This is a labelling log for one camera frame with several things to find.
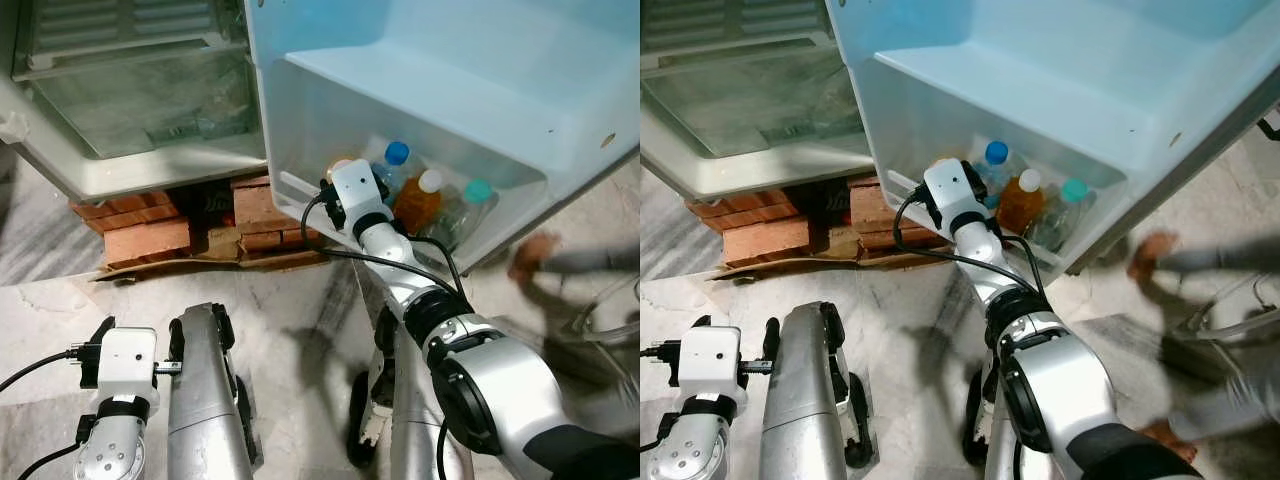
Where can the bottle with blue cap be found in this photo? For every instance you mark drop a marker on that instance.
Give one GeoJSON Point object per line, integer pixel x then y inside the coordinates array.
{"type": "Point", "coordinates": [996, 152]}
{"type": "Point", "coordinates": [397, 153]}

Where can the person's bare foot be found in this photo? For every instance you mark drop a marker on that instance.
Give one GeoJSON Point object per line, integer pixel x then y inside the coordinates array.
{"type": "Point", "coordinates": [533, 258]}
{"type": "Point", "coordinates": [1168, 442]}
{"type": "Point", "coordinates": [1153, 256]}

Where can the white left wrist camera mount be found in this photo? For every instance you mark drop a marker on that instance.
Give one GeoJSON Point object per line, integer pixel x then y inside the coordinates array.
{"type": "Point", "coordinates": [710, 365]}
{"type": "Point", "coordinates": [128, 365]}

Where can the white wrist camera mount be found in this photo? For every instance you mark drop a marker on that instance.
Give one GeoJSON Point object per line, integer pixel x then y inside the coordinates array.
{"type": "Point", "coordinates": [358, 195]}
{"type": "Point", "coordinates": [128, 365]}
{"type": "Point", "coordinates": [952, 195]}
{"type": "Point", "coordinates": [710, 365]}

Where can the grey robot right leg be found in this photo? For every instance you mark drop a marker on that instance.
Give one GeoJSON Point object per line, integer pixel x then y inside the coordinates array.
{"type": "Point", "coordinates": [995, 440]}
{"type": "Point", "coordinates": [400, 440]}

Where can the orange brick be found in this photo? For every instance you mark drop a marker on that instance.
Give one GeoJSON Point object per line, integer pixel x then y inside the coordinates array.
{"type": "Point", "coordinates": [275, 240]}
{"type": "Point", "coordinates": [768, 243]}
{"type": "Point", "coordinates": [265, 205]}
{"type": "Point", "coordinates": [880, 205]}
{"type": "Point", "coordinates": [750, 212]}
{"type": "Point", "coordinates": [130, 212]}
{"type": "Point", "coordinates": [890, 240]}
{"type": "Point", "coordinates": [150, 242]}

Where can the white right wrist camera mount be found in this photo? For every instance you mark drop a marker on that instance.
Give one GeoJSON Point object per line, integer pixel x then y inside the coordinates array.
{"type": "Point", "coordinates": [952, 195]}
{"type": "Point", "coordinates": [358, 195]}

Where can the white metal rack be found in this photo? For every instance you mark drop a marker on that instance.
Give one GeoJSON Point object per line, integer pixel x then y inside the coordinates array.
{"type": "Point", "coordinates": [605, 325]}
{"type": "Point", "coordinates": [1235, 320]}

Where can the clear fridge shelf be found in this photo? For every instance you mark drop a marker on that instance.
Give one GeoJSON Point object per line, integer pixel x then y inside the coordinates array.
{"type": "Point", "coordinates": [735, 30]}
{"type": "Point", "coordinates": [120, 35]}

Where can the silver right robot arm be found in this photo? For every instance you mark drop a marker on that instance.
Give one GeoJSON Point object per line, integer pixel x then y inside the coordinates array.
{"type": "Point", "coordinates": [1060, 380]}
{"type": "Point", "coordinates": [500, 390]}

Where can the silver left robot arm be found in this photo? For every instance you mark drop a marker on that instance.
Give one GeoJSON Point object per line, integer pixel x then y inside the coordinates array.
{"type": "Point", "coordinates": [110, 445]}
{"type": "Point", "coordinates": [690, 445]}

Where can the grey robot left leg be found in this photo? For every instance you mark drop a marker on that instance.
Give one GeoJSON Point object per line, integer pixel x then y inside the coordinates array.
{"type": "Point", "coordinates": [805, 400]}
{"type": "Point", "coordinates": [205, 400]}

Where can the silver fridge door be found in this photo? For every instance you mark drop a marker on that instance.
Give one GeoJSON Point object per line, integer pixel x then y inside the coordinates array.
{"type": "Point", "coordinates": [1080, 90]}
{"type": "Point", "coordinates": [470, 90]}

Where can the grey robot leg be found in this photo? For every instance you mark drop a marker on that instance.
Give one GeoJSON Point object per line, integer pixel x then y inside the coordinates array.
{"type": "Point", "coordinates": [995, 440]}
{"type": "Point", "coordinates": [205, 400]}
{"type": "Point", "coordinates": [400, 440]}
{"type": "Point", "coordinates": [805, 400]}

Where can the orange juice bottle white cap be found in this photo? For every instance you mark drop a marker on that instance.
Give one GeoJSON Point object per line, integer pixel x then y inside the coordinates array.
{"type": "Point", "coordinates": [1020, 205]}
{"type": "Point", "coordinates": [418, 205]}

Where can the brown cardboard sheet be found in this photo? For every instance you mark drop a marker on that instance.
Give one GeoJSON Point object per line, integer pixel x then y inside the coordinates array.
{"type": "Point", "coordinates": [200, 265]}
{"type": "Point", "coordinates": [830, 263]}

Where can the grey trouser leg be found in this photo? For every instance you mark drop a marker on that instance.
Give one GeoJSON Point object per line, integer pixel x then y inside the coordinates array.
{"type": "Point", "coordinates": [600, 260]}
{"type": "Point", "coordinates": [1230, 256]}
{"type": "Point", "coordinates": [1235, 400]}

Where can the clear fridge crisper drawer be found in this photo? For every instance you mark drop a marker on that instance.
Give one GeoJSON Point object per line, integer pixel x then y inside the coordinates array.
{"type": "Point", "coordinates": [150, 105]}
{"type": "Point", "coordinates": [760, 105]}

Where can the grey fridge body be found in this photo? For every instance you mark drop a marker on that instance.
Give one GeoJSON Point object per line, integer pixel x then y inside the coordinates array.
{"type": "Point", "coordinates": [760, 172]}
{"type": "Point", "coordinates": [120, 175]}

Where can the clear bottle teal cap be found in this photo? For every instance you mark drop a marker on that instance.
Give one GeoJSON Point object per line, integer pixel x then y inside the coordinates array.
{"type": "Point", "coordinates": [1065, 200]}
{"type": "Point", "coordinates": [470, 200]}

